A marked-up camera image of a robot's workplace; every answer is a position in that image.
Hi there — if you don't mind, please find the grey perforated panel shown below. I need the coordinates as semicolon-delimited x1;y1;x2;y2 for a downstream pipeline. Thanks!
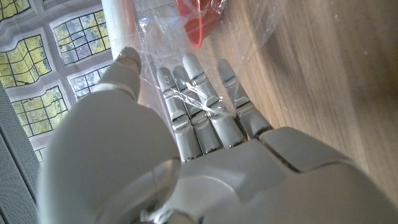
0;83;41;224

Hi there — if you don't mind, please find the red bowl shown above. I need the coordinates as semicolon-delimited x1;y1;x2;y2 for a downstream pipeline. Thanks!
175;0;226;49

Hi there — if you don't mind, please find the clear plastic bag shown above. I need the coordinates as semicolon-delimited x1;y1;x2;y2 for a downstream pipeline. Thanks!
101;0;285;106

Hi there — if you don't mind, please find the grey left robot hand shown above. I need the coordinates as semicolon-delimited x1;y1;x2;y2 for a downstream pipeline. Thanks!
37;46;398;224

